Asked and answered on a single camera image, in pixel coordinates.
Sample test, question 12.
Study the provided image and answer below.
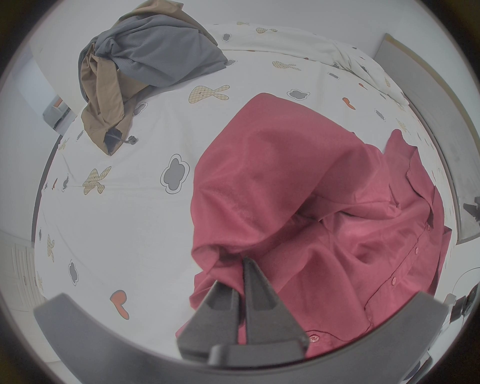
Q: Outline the grey garment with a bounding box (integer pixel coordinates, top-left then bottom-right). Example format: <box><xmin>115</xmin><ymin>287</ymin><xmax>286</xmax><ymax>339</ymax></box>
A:
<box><xmin>78</xmin><ymin>15</ymin><xmax>229</xmax><ymax>89</ymax></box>

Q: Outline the brown garment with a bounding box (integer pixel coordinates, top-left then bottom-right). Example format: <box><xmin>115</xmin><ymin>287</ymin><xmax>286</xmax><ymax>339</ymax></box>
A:
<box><xmin>79</xmin><ymin>0</ymin><xmax>219</xmax><ymax>156</ymax></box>

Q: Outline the bed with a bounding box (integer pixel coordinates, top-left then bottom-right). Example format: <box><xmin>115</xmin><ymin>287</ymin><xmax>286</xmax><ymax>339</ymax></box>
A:
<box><xmin>32</xmin><ymin>20</ymin><xmax>480</xmax><ymax>376</ymax></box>

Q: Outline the white printed quilt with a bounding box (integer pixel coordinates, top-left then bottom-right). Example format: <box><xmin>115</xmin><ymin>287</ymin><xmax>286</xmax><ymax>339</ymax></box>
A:
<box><xmin>214</xmin><ymin>22</ymin><xmax>409</xmax><ymax>109</ymax></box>

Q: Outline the red shirt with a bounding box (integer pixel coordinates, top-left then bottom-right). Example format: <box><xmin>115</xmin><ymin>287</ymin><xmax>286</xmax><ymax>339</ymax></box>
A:
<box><xmin>176</xmin><ymin>92</ymin><xmax>454</xmax><ymax>357</ymax></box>

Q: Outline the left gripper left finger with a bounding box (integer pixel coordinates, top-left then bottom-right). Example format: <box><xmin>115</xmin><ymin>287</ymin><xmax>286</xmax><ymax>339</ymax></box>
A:
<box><xmin>175</xmin><ymin>280</ymin><xmax>241</xmax><ymax>363</ymax></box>

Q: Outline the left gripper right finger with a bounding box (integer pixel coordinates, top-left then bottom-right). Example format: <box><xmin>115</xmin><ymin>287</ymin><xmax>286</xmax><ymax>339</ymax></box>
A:
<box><xmin>239</xmin><ymin>256</ymin><xmax>311</xmax><ymax>349</ymax></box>

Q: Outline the white cabinet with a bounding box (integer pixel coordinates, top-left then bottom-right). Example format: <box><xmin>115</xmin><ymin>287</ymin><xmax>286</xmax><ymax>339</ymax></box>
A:
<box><xmin>11</xmin><ymin>240</ymin><xmax>42</xmax><ymax>308</ymax></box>

